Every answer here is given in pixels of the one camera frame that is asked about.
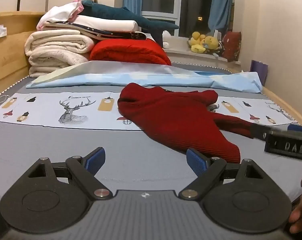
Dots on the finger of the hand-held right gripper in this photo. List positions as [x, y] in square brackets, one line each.
[258, 131]
[300, 127]

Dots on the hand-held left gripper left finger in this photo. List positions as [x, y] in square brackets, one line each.
[95, 160]

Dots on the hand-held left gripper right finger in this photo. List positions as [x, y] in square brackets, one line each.
[197, 162]

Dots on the dark red knit sweater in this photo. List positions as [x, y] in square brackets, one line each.
[171, 115]

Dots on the red towel on table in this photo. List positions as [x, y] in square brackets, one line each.
[53, 110]

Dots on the red cushion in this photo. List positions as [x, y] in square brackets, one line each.
[232, 46]

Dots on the light blue bed sheet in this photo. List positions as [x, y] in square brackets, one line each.
[146, 76]

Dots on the yellow plush toy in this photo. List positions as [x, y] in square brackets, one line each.
[197, 42]
[211, 42]

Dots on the white window sill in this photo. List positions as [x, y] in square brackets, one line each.
[186, 55]

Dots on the bright red folded blanket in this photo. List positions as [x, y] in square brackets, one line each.
[130, 51]

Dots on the cream folded blanket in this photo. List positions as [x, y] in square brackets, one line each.
[55, 47]

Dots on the white plush toy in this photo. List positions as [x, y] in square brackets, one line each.
[168, 40]

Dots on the wooden headboard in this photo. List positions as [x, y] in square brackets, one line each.
[8, 55]

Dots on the teal shark plush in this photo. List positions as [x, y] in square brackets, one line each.
[120, 13]

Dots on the white and pink garment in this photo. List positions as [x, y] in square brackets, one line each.
[60, 11]

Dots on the window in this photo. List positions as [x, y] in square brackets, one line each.
[171, 0]

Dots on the wooden bed rail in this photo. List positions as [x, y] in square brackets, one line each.
[286, 105]

